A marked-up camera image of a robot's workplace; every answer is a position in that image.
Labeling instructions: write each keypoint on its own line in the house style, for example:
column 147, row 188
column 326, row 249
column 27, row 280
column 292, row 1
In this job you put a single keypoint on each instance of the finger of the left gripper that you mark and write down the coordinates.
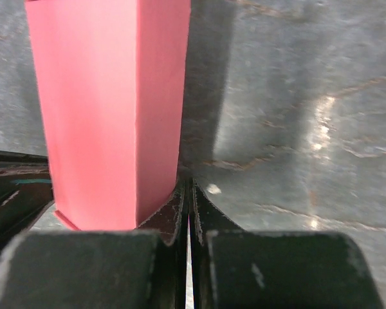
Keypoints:
column 25, row 192

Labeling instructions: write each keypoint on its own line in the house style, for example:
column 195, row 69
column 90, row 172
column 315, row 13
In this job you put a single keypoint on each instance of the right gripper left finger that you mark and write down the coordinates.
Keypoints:
column 140, row 268

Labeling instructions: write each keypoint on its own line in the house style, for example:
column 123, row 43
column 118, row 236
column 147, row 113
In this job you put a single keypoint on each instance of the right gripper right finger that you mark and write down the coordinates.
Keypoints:
column 237, row 268

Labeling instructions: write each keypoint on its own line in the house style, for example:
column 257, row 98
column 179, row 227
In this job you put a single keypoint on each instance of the pink paper box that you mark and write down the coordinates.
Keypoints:
column 110, row 78

